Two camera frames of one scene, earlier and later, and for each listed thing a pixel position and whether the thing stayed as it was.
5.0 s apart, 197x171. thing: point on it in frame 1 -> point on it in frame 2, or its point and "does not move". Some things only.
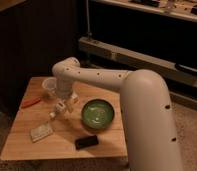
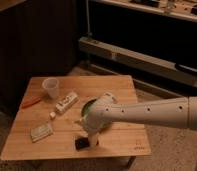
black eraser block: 85,142 does not move
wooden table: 91,128 does not move
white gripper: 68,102 -> 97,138
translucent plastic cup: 50,84 does not move
